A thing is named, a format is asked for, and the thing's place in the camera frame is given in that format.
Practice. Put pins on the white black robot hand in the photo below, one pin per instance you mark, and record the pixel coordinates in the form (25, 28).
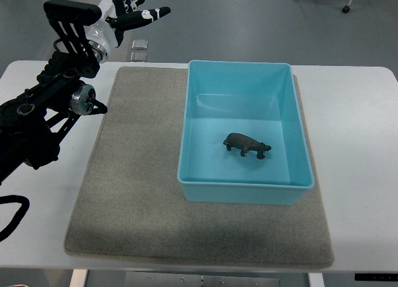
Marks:
(119, 16)

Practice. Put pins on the metal floor plate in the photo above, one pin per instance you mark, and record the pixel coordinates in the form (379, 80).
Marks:
(139, 44)
(138, 56)

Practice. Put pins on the blue plastic box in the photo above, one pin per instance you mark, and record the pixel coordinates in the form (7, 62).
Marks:
(258, 100)

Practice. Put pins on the right white table leg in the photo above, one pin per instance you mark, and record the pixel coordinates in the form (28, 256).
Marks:
(316, 280)

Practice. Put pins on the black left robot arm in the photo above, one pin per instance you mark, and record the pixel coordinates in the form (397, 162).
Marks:
(34, 123)

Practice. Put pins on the grey metal table crossbar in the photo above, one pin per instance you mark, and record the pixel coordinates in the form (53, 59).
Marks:
(169, 279)

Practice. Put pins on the lower metal floor plate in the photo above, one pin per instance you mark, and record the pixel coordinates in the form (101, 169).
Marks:
(138, 56)

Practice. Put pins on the white table leg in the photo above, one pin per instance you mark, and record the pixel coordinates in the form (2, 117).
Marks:
(316, 280)
(78, 278)

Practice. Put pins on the left white table leg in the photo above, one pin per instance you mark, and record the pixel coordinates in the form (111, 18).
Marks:
(78, 278)

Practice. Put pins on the black table control panel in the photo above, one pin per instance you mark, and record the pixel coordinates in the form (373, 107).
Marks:
(387, 277)

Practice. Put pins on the upper metal floor plate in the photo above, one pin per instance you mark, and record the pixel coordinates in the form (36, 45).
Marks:
(139, 44)

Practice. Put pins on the grey felt mat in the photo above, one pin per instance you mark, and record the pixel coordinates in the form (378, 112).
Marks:
(131, 207)

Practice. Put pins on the brown hippo toy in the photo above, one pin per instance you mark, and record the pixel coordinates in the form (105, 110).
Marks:
(246, 144)

